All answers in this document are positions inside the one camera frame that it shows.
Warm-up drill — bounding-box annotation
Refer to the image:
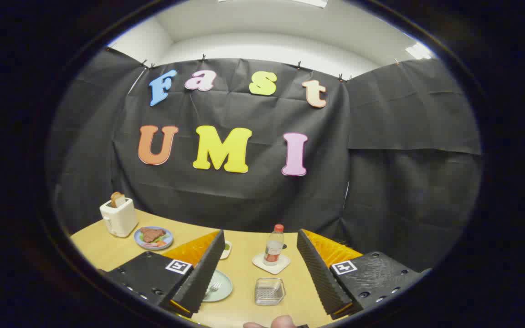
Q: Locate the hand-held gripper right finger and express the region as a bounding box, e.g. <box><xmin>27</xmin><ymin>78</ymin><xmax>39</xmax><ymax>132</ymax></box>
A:
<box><xmin>296</xmin><ymin>229</ymin><xmax>432</xmax><ymax>320</ymax></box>

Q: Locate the pale green plate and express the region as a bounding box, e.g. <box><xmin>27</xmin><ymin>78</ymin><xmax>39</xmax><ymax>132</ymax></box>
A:
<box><xmin>202</xmin><ymin>269</ymin><xmax>233</xmax><ymax>302</ymax></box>

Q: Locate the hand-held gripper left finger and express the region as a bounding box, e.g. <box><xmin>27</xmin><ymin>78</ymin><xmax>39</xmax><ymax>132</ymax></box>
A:
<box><xmin>103</xmin><ymin>229</ymin><xmax>226</xmax><ymax>318</ymax></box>

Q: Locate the clear bottle with red cap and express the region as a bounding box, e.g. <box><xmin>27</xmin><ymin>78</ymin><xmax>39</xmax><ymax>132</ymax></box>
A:
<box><xmin>263</xmin><ymin>224</ymin><xmax>285</xmax><ymax>267</ymax></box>

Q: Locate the small blue plate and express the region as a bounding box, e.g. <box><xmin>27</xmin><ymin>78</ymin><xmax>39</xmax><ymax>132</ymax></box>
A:
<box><xmin>134</xmin><ymin>226</ymin><xmax>174</xmax><ymax>251</ymax></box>

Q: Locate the white square coaster tray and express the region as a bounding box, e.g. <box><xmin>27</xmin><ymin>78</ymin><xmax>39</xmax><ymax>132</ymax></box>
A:
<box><xmin>252</xmin><ymin>252</ymin><xmax>291</xmax><ymax>275</ymax></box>

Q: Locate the cream toaster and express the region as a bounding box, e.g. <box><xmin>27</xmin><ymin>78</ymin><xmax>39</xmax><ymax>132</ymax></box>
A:
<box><xmin>99</xmin><ymin>197</ymin><xmax>139</xmax><ymax>238</ymax></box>

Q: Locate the brown meat slice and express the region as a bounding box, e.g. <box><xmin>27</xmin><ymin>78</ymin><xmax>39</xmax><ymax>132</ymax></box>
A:
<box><xmin>140</xmin><ymin>227</ymin><xmax>166</xmax><ymax>243</ymax></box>

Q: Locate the perforated metal basket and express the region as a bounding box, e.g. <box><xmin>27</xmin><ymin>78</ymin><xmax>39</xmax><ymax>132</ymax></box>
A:
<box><xmin>254</xmin><ymin>277</ymin><xmax>286</xmax><ymax>306</ymax></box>

